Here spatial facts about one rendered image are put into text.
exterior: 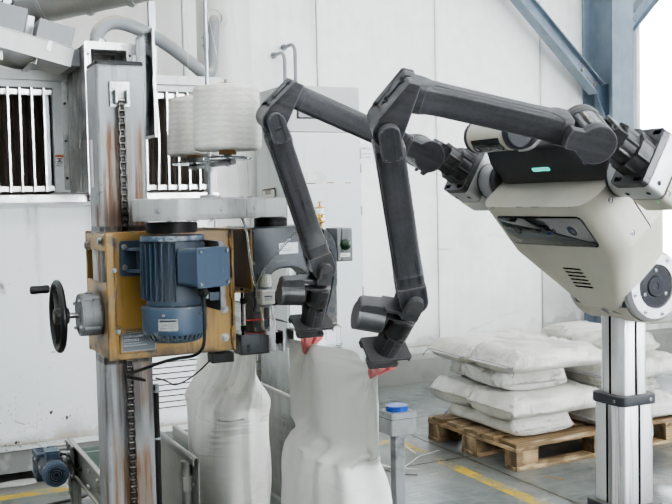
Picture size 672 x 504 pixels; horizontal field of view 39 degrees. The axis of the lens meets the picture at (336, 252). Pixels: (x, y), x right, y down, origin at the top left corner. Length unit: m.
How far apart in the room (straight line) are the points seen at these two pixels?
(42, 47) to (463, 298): 4.10
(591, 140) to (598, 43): 6.62
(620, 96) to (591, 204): 6.15
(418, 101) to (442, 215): 5.82
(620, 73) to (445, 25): 1.50
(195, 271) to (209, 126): 0.35
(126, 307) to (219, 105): 0.55
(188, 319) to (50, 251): 2.93
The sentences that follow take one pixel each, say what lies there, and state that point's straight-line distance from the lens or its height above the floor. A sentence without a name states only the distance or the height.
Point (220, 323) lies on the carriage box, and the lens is 2.48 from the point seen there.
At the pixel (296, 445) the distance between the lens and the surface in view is 2.38.
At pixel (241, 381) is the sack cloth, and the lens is 2.79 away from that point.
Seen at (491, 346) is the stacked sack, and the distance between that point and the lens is 5.22.
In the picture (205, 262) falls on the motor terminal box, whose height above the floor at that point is 1.27.
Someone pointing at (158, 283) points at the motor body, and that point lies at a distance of 2.24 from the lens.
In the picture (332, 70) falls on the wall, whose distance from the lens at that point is 7.12.
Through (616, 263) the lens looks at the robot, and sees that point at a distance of 2.09.
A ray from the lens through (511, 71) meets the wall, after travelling 7.95.
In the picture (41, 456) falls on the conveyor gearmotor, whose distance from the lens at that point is 4.21.
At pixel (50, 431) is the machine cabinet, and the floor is 0.25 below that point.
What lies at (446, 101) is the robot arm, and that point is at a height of 1.57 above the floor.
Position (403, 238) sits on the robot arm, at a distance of 1.84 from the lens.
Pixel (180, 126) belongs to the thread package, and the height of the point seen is 1.60.
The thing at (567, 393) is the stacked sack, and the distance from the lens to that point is 5.28.
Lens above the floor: 1.40
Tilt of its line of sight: 3 degrees down
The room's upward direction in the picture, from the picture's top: 1 degrees counter-clockwise
